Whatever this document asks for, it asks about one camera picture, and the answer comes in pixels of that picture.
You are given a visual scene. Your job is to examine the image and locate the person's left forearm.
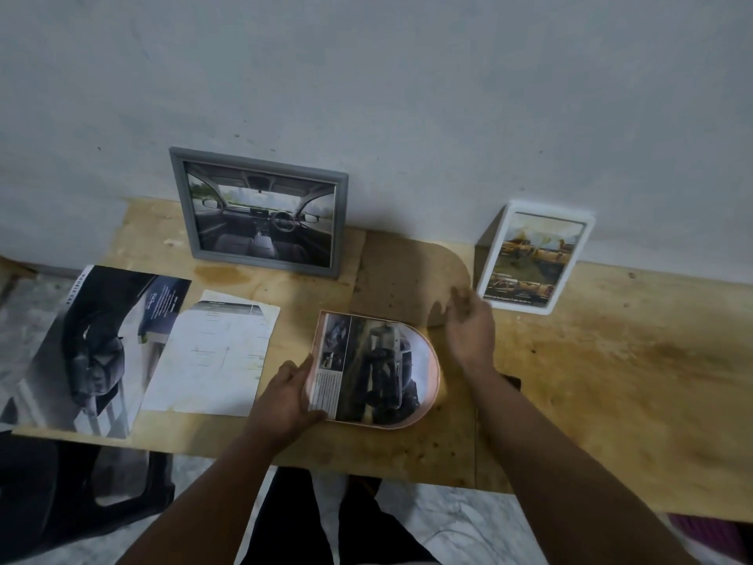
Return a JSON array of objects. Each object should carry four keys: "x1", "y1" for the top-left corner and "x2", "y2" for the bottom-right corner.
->
[{"x1": 116, "y1": 428, "x2": 284, "y2": 565}]

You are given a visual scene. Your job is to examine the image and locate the person's right forearm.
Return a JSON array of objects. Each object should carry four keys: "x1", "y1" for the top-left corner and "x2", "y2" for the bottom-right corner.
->
[{"x1": 464, "y1": 366, "x2": 702, "y2": 565}]

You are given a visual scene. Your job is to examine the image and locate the magenta cloth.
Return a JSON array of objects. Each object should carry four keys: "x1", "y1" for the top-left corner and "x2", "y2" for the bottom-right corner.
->
[{"x1": 666, "y1": 512, "x2": 753, "y2": 565}]

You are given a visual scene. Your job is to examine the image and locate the arched brown backing board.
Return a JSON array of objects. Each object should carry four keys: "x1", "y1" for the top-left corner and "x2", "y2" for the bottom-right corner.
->
[{"x1": 351, "y1": 231, "x2": 474, "y2": 330}]

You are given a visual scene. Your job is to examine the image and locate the person's left hand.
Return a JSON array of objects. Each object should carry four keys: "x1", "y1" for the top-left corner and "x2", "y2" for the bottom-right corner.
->
[{"x1": 245, "y1": 354, "x2": 328, "y2": 452}]

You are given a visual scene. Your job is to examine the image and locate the person's black trousers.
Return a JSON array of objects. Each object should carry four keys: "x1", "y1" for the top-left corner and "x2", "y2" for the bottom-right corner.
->
[{"x1": 240, "y1": 467, "x2": 443, "y2": 565}]

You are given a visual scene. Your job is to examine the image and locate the person's right hand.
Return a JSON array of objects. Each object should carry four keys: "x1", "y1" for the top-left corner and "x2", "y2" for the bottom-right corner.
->
[{"x1": 444, "y1": 286, "x2": 498, "y2": 378}]

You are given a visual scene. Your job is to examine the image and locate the dark car brochure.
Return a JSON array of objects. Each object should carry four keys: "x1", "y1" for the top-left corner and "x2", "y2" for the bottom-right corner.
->
[{"x1": 0, "y1": 264, "x2": 193, "y2": 441}]

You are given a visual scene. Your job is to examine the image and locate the white rectangular photo frame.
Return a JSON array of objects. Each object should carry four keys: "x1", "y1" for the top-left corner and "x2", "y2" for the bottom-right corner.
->
[{"x1": 473, "y1": 200, "x2": 597, "y2": 316}]

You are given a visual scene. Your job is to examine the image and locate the white printed paper sheet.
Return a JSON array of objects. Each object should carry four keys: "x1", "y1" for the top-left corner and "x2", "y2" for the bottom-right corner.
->
[{"x1": 139, "y1": 290, "x2": 281, "y2": 418}]

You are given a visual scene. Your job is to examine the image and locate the grey rectangular photo frame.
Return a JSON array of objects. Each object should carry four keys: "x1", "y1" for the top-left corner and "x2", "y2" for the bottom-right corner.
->
[{"x1": 169, "y1": 147, "x2": 349, "y2": 280}]

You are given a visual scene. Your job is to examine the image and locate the black plastic chair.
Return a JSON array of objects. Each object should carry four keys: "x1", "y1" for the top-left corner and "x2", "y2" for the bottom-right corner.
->
[{"x1": 0, "y1": 431, "x2": 176, "y2": 564}]

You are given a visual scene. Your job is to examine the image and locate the arched pink photo frame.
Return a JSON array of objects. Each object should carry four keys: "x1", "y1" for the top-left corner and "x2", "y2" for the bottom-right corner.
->
[{"x1": 302, "y1": 310, "x2": 441, "y2": 431}]

